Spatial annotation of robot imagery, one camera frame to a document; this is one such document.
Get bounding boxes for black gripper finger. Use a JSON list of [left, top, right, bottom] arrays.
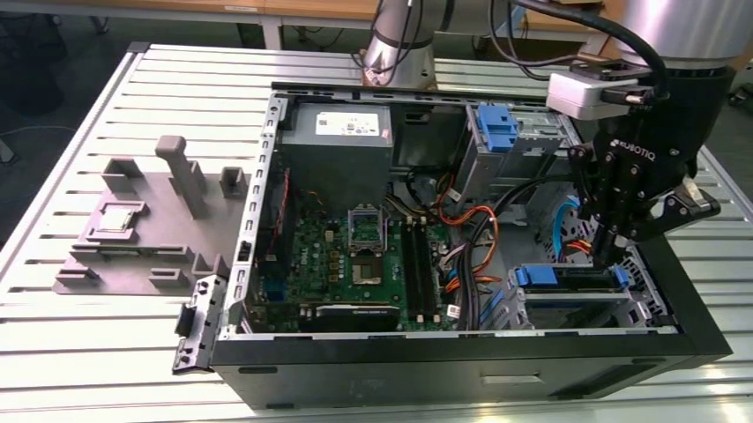
[[610, 187, 689, 265], [567, 144, 637, 268]]

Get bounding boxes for orange red power wire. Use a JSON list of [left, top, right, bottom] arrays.
[[560, 237, 607, 265]]

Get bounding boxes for hard disk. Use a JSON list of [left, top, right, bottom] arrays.
[[480, 263, 642, 330]]

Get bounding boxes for grey metal disk bay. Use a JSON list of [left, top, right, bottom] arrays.
[[479, 260, 654, 330]]

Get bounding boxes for grey metal drive cage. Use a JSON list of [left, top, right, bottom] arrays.
[[458, 103, 590, 204]]

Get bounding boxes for blue plastic drive latch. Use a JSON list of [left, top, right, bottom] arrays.
[[476, 104, 519, 153]]

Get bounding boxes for black RAM slot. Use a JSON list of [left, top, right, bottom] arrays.
[[399, 214, 426, 323], [415, 214, 443, 323]]

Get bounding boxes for wooden desk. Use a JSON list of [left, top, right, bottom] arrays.
[[510, 0, 622, 67]]

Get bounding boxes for metal socket cover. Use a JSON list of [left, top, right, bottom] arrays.
[[346, 203, 390, 256]]

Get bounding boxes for CPU socket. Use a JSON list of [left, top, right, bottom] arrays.
[[350, 255, 387, 287]]

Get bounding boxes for grey power supply unit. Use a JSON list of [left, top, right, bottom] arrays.
[[276, 101, 394, 215]]

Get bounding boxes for green motherboard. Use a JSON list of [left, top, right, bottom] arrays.
[[243, 193, 466, 331]]

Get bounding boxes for black graphics card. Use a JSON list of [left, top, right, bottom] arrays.
[[296, 301, 402, 332]]

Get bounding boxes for black open PC case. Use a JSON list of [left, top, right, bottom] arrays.
[[173, 80, 734, 409]]

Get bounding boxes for blue expansion slot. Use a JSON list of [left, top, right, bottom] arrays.
[[263, 275, 287, 303]]

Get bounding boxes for grey plastic parts rack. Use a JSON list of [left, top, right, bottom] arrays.
[[52, 134, 253, 296]]

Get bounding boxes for green RAM stick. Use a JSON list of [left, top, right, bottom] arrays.
[[93, 247, 160, 257]]

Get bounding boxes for silver CPU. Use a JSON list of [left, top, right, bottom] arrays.
[[96, 206, 137, 231]]

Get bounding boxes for white framed workbench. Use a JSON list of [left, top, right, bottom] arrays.
[[0, 0, 378, 50]]

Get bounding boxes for curved black cable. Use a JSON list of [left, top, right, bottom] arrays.
[[490, 172, 575, 212]]

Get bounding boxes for blue data wire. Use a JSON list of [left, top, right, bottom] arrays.
[[550, 196, 584, 261]]

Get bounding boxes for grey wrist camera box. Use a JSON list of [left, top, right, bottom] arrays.
[[544, 61, 654, 121]]

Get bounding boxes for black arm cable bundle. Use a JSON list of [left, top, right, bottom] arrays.
[[351, 0, 671, 100]]

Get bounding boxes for yellow black power wires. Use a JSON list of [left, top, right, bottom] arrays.
[[384, 189, 440, 217]]

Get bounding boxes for thin red wire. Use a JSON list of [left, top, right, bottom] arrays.
[[263, 167, 292, 261]]

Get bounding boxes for grey metal card retention bracket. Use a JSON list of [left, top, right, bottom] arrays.
[[172, 271, 231, 375]]

